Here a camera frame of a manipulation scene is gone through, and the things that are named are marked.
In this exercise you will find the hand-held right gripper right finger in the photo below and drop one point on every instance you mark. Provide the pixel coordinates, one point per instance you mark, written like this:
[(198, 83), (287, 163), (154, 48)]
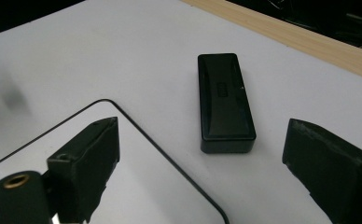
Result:
[(328, 168)]

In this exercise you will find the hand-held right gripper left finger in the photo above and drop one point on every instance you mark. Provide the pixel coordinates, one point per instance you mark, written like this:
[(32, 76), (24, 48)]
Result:
[(82, 168)]

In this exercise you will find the white board with black rim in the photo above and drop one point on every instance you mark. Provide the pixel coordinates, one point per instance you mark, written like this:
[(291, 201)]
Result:
[(145, 174)]

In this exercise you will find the black whiteboard eraser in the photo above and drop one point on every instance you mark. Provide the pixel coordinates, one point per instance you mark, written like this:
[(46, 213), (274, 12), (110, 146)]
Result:
[(225, 105)]

